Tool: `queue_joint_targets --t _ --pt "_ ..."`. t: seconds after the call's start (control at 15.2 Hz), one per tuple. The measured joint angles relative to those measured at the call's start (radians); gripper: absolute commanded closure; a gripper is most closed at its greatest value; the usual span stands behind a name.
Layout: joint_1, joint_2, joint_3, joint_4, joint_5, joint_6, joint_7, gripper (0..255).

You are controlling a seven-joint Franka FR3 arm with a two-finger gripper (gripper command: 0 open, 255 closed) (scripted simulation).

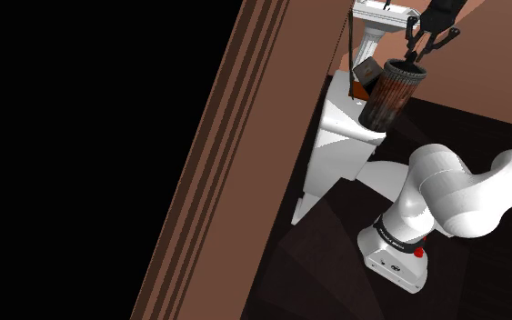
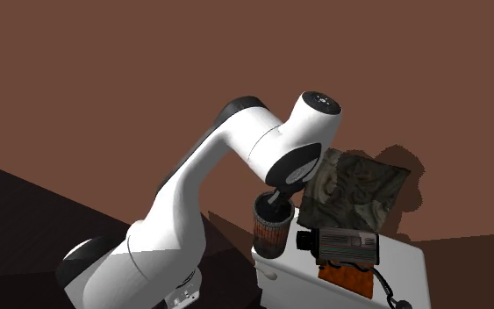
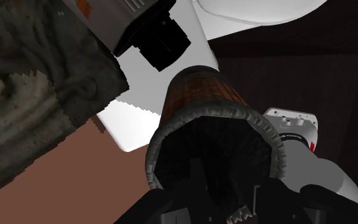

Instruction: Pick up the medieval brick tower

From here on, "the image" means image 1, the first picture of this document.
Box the dark brown ribbed cup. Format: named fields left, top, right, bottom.
left=357, top=58, right=429, bottom=134

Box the thin black rod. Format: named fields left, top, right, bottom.
left=347, top=7, right=356, bottom=101

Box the grey and orange box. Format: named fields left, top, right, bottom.
left=350, top=56, right=384, bottom=102

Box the white pedestal sink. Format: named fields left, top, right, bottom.
left=349, top=0, right=422, bottom=73

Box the dark robot stand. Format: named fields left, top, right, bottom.
left=240, top=176, right=512, bottom=320

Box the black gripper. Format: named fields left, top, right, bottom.
left=403, top=0, right=469, bottom=64

